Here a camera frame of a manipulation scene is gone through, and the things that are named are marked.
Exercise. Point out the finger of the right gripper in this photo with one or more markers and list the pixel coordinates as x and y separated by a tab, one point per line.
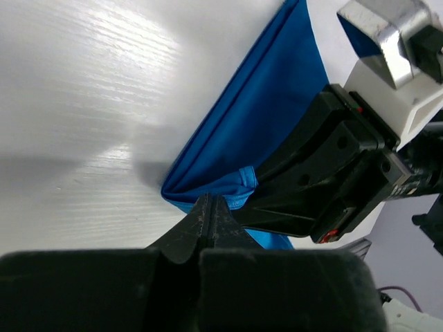
315	213

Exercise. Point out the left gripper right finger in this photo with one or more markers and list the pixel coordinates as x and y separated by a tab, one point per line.
287	290

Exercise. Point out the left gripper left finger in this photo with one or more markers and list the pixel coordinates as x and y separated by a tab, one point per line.
150	289

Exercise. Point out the blue cloth napkin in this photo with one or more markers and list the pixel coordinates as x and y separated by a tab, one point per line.
260	106

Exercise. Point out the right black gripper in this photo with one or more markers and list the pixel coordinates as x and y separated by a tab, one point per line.
343	151

